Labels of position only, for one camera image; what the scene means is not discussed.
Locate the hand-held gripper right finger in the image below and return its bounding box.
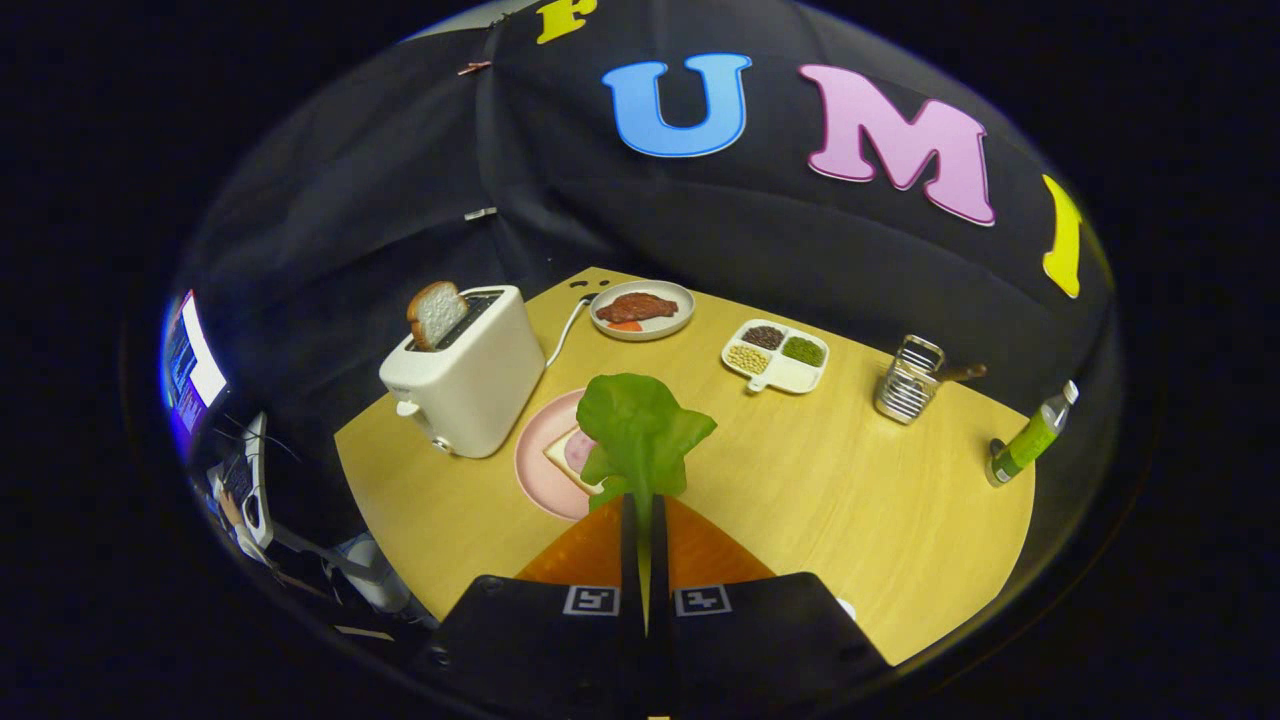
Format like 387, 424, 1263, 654
648, 495, 891, 720

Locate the pink round plate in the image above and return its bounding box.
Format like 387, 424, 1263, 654
514, 388, 611, 522

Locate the white toaster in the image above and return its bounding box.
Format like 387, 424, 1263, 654
379, 285, 547, 459

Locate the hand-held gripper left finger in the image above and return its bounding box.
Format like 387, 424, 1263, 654
425, 493, 651, 720

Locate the black backdrop cloth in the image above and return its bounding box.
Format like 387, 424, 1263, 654
165, 0, 1116, 561

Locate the toasted bread slice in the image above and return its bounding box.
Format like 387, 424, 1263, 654
406, 281, 469, 352

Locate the white toaster power cable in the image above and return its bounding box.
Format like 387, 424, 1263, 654
545, 292, 593, 369

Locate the round grey plate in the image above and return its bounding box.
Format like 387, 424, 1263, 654
589, 280, 696, 342

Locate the brown meat steak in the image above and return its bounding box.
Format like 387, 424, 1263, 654
596, 292, 679, 324

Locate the white divided dish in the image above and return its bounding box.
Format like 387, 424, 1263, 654
721, 319, 830, 395

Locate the computer monitor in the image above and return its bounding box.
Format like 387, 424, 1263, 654
160, 290, 229, 441

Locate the white bread slice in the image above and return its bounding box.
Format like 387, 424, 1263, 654
543, 427, 606, 496

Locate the metal wire basket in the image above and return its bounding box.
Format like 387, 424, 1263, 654
874, 335, 946, 426

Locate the green drink bottle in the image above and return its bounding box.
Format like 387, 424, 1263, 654
986, 380, 1080, 488

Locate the green lettuce leaf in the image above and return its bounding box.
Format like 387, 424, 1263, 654
576, 373, 718, 521

